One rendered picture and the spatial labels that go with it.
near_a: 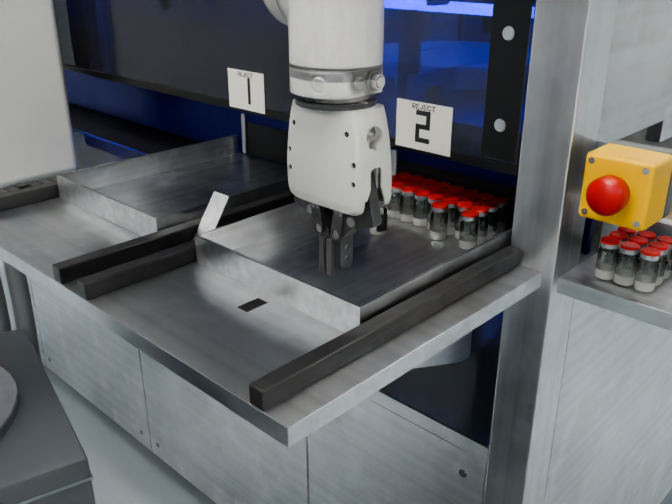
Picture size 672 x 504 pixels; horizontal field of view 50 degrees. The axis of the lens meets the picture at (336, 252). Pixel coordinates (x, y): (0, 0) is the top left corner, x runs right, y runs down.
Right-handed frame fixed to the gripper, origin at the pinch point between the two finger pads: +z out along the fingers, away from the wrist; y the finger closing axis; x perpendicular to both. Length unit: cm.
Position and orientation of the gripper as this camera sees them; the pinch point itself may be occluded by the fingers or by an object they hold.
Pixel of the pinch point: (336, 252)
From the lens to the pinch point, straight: 71.6
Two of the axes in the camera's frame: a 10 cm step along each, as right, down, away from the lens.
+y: -7.2, -2.8, 6.3
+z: 0.0, 9.2, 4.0
